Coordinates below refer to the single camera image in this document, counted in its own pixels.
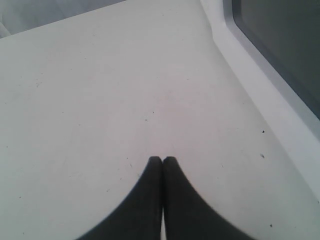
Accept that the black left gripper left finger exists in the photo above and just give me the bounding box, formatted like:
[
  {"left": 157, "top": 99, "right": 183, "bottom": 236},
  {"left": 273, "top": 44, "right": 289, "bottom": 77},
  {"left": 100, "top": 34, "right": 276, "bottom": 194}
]
[{"left": 79, "top": 156, "right": 163, "bottom": 240}]

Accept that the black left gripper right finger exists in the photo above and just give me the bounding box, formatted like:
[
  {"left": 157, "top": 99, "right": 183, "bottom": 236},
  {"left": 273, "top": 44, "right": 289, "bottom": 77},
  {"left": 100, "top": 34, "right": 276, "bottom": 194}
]
[{"left": 162, "top": 156, "right": 247, "bottom": 240}]

